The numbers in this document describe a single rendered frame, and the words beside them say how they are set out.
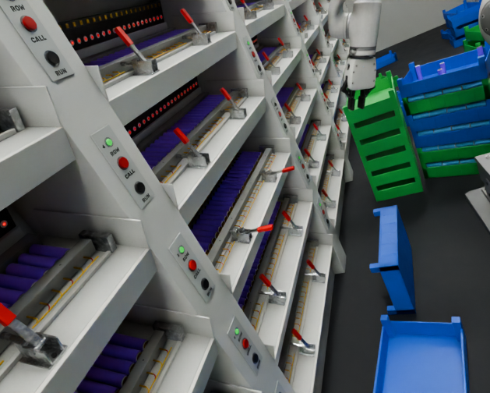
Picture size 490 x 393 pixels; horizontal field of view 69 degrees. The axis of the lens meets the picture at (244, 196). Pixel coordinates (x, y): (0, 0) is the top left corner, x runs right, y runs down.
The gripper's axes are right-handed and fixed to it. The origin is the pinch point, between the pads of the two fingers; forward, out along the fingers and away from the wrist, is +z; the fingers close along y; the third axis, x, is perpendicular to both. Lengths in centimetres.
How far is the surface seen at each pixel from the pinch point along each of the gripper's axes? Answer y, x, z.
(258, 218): -51, -38, 14
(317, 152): -1.9, 21.2, 25.5
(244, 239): -57, -44, 14
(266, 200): -46, -31, 13
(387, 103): 21.2, 9.4, 4.4
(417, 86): 34.5, 9.3, -0.6
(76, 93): -82, -54, -22
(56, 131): -85, -60, -19
